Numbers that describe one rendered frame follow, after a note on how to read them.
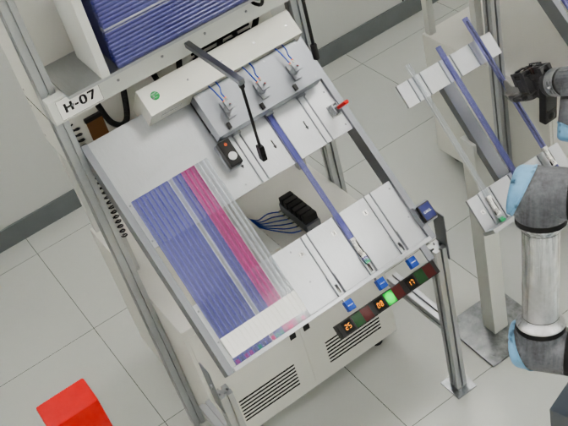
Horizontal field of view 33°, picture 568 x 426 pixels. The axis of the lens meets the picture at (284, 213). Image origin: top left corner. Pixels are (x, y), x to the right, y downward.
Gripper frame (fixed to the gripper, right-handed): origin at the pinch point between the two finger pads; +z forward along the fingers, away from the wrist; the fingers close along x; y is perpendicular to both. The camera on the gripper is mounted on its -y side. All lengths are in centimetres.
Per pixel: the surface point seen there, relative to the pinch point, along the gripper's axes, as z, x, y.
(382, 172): 11.8, 40.7, -2.7
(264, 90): 14, 60, 33
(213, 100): 18, 73, 37
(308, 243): 9, 71, -8
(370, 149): 12.6, 40.5, 4.7
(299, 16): 25, 37, 46
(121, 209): 19, 109, 24
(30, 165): 194, 106, 34
